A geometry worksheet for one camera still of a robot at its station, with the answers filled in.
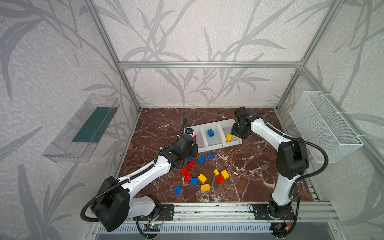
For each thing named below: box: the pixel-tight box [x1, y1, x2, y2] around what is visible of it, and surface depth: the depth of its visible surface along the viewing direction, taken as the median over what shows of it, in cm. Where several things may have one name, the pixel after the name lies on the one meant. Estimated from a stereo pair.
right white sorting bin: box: [217, 118, 243, 148], surface depth 98 cm
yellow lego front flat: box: [200, 183, 211, 192], surface depth 82 cm
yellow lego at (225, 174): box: [221, 169, 230, 180], surface depth 86 cm
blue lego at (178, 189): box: [174, 185, 183, 195], surface depth 82 cm
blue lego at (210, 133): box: [207, 129, 215, 138], surface depth 106 cm
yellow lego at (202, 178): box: [198, 173, 207, 184], surface depth 84 cm
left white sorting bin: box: [186, 125, 208, 154], surface depth 101 cm
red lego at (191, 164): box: [186, 159, 196, 169], surface depth 91 cm
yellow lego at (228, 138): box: [226, 134, 233, 142], surface depth 101 cm
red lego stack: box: [180, 167, 192, 183], surface depth 86 cm
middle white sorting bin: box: [200, 121, 225, 151], surface depth 104 cm
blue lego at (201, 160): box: [198, 156, 206, 164], surface depth 93 cm
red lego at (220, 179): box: [216, 174, 224, 184], surface depth 86 cm
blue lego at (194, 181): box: [190, 177, 199, 186], surface depth 84 cm
